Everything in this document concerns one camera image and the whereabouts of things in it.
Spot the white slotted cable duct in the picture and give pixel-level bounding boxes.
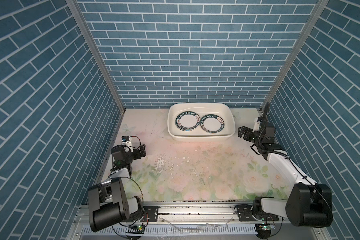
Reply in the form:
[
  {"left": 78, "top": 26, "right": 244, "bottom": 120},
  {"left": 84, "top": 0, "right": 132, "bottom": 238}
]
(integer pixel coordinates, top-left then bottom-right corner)
[{"left": 81, "top": 224, "right": 258, "bottom": 237}]

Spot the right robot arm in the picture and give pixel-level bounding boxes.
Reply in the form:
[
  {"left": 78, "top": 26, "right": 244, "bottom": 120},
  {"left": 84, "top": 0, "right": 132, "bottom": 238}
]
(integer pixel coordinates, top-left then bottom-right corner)
[{"left": 238, "top": 127, "right": 333, "bottom": 228}]

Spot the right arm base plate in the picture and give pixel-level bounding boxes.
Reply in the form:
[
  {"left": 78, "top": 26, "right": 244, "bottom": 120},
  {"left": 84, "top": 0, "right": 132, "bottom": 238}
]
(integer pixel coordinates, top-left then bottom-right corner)
[{"left": 234, "top": 204, "right": 279, "bottom": 222}]

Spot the aluminium rail frame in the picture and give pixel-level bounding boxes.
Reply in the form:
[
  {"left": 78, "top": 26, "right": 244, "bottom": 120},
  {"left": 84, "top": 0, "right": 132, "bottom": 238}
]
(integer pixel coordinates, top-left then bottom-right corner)
[{"left": 67, "top": 202, "right": 331, "bottom": 240}]

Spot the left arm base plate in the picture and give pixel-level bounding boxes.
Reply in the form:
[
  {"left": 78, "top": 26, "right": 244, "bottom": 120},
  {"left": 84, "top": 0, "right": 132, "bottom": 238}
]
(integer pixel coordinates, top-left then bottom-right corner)
[{"left": 128, "top": 206, "right": 159, "bottom": 223}]

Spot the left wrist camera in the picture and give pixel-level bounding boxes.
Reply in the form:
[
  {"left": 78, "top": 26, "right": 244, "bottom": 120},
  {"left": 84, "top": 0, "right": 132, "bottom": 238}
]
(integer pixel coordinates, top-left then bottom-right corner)
[{"left": 122, "top": 136, "right": 133, "bottom": 152}]

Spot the small green rim plate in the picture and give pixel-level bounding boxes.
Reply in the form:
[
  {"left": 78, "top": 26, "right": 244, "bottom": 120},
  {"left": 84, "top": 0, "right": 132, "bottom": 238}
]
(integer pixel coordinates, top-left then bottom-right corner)
[{"left": 175, "top": 111, "right": 201, "bottom": 132}]

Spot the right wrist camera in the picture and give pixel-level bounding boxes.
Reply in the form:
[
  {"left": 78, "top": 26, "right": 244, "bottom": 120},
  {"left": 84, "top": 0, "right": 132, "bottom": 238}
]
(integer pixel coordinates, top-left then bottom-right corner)
[{"left": 253, "top": 103, "right": 270, "bottom": 133}]

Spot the white plastic bin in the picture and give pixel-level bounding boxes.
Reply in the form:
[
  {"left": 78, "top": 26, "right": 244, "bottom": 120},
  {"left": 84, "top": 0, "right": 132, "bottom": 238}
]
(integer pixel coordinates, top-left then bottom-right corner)
[{"left": 167, "top": 103, "right": 236, "bottom": 142}]

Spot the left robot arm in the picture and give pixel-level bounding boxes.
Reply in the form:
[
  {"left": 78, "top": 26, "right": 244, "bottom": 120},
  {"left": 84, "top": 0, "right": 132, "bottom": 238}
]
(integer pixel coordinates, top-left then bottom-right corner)
[{"left": 88, "top": 144, "right": 146, "bottom": 232}]

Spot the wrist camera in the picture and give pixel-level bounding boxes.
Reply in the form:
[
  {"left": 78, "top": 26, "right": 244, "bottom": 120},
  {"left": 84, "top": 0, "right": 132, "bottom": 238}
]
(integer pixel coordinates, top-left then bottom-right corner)
[
  {"left": 122, "top": 136, "right": 133, "bottom": 152},
  {"left": 253, "top": 103, "right": 270, "bottom": 133}
]

